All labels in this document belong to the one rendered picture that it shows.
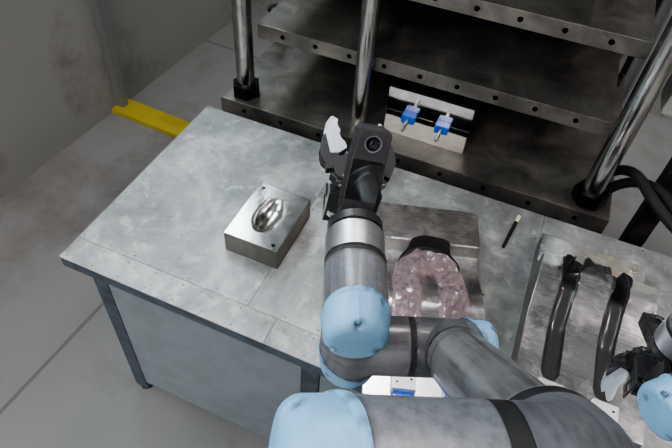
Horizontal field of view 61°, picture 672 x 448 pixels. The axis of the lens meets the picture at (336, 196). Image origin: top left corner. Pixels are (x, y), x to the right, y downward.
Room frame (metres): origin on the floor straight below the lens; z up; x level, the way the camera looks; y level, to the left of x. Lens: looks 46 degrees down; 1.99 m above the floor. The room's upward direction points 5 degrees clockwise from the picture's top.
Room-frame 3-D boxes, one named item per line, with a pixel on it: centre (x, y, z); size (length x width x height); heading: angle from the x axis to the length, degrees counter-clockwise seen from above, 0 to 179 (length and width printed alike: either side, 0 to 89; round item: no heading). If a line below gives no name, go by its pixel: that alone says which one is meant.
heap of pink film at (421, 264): (0.77, -0.24, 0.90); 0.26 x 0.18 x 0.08; 178
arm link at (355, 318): (0.37, -0.03, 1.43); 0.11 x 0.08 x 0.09; 3
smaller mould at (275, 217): (0.99, 0.17, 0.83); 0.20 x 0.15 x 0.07; 161
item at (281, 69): (1.77, -0.33, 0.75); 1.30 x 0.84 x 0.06; 71
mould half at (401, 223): (0.78, -0.23, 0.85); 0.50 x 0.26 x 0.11; 178
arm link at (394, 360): (0.37, -0.05, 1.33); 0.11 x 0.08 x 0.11; 93
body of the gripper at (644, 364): (0.48, -0.55, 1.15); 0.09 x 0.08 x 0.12; 161
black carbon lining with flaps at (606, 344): (0.73, -0.58, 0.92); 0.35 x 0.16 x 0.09; 161
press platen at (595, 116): (1.81, -0.34, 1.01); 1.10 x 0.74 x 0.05; 71
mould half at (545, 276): (0.74, -0.59, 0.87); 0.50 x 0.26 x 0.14; 161
